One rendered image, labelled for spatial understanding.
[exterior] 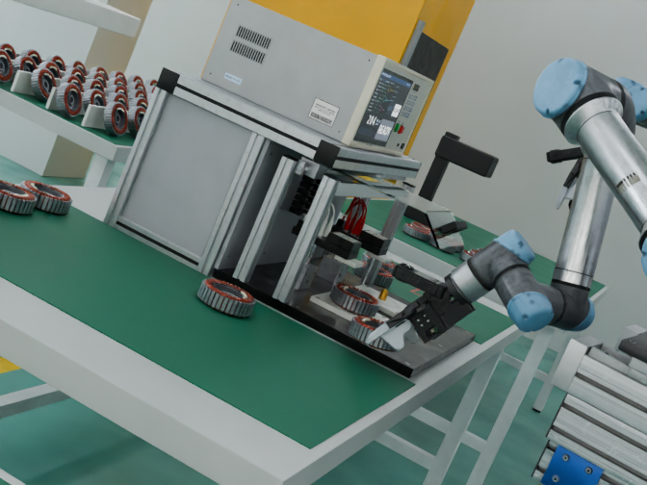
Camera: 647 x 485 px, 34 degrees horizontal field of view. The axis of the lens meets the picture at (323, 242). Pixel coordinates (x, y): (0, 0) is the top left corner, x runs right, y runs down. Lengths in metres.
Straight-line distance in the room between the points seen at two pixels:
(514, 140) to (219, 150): 5.55
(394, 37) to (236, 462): 4.75
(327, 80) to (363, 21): 3.78
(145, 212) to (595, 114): 0.99
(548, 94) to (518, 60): 5.75
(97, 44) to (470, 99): 2.84
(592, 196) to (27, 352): 1.09
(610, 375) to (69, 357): 0.92
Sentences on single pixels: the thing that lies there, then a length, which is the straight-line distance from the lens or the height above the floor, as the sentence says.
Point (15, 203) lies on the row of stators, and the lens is 2.18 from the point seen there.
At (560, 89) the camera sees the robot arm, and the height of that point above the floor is 1.38.
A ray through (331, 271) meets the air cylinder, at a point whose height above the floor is 0.80.
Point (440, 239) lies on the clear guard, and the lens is 2.21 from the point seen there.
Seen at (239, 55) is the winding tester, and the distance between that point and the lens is 2.41.
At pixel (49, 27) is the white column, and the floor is 0.80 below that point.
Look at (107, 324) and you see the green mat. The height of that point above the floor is 0.75.
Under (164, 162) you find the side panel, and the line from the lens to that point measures 2.33.
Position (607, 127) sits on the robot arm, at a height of 1.35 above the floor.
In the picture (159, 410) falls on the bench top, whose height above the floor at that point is 0.75.
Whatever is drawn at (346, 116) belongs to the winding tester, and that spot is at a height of 1.17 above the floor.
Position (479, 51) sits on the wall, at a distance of 7.81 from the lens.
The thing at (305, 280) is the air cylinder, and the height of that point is 0.79.
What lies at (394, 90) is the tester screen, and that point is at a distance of 2.44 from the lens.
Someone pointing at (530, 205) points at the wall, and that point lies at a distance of 7.67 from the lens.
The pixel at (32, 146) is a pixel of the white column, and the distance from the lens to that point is 6.38.
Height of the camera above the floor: 1.28
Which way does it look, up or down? 9 degrees down
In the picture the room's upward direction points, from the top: 23 degrees clockwise
